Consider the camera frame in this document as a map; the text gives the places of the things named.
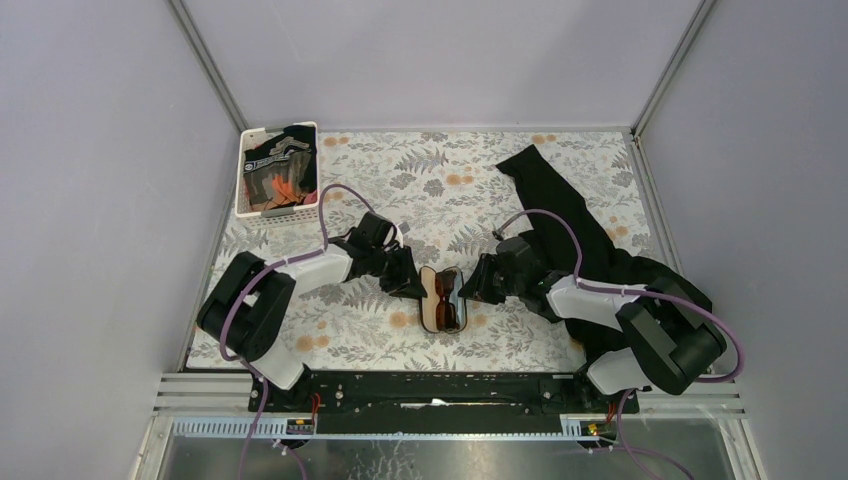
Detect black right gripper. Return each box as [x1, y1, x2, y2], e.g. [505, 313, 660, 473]
[457, 252, 524, 305]

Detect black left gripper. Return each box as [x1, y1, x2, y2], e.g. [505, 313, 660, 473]
[367, 245, 429, 301]

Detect black glasses case tan lining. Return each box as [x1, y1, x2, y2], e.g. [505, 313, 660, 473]
[419, 266, 467, 334]

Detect brown tortoiseshell sunglasses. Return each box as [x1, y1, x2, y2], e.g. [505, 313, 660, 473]
[434, 270, 461, 333]

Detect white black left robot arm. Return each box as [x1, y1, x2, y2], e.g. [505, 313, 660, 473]
[196, 211, 426, 411]

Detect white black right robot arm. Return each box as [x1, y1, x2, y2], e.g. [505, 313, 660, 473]
[458, 237, 727, 412]

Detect floral patterned table mat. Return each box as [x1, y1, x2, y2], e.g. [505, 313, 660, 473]
[186, 130, 697, 374]

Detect black cloth garment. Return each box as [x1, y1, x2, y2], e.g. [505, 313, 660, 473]
[495, 144, 714, 362]

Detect black orange clothes in basket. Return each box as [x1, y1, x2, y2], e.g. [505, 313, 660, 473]
[240, 122, 318, 212]

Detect white perforated plastic basket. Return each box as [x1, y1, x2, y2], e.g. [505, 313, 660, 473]
[233, 121, 320, 229]

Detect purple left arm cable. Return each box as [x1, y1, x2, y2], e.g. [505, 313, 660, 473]
[218, 184, 379, 480]

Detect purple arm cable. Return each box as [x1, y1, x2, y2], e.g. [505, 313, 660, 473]
[218, 184, 379, 480]
[493, 209, 747, 386]

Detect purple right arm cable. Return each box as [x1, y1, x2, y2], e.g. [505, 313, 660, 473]
[493, 209, 747, 386]

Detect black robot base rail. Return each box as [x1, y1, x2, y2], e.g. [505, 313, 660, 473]
[248, 370, 622, 433]

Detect grey slotted cable duct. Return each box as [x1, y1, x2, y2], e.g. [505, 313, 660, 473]
[172, 417, 602, 442]

